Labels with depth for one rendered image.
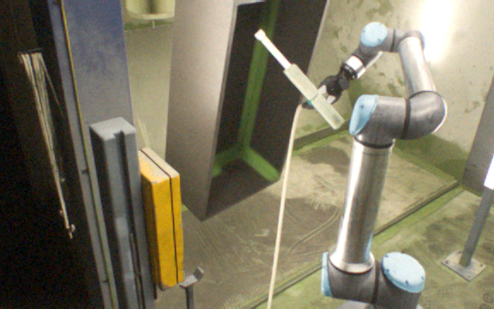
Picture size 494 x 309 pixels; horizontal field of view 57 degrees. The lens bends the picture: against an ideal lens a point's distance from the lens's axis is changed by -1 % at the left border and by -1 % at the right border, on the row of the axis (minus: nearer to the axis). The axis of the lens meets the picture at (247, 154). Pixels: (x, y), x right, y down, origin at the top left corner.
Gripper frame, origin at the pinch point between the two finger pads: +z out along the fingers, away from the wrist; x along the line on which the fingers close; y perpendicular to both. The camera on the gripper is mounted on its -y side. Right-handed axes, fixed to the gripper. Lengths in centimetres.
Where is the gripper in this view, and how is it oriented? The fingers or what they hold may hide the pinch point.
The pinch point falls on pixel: (315, 105)
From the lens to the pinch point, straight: 183.8
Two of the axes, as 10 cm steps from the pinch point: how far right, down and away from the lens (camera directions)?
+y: -2.0, -0.9, 9.8
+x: -6.6, -7.2, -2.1
